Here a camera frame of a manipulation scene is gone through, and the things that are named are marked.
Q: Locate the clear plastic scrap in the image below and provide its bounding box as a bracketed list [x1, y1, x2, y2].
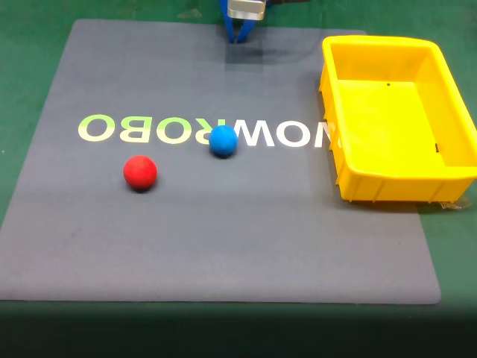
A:
[438, 199, 472, 211]

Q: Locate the yellow plastic bin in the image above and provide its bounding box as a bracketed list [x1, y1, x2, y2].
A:
[318, 35, 477, 204]

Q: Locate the silver camera box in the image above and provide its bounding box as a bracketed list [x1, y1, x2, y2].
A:
[227, 0, 267, 22]

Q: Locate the blue ball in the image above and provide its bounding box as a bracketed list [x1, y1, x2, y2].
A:
[208, 125, 239, 158]

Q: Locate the grey mat with NOWROBO print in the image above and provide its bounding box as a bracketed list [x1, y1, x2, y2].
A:
[0, 19, 442, 305]

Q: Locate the red ball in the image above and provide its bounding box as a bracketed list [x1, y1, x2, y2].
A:
[123, 154, 158, 191]

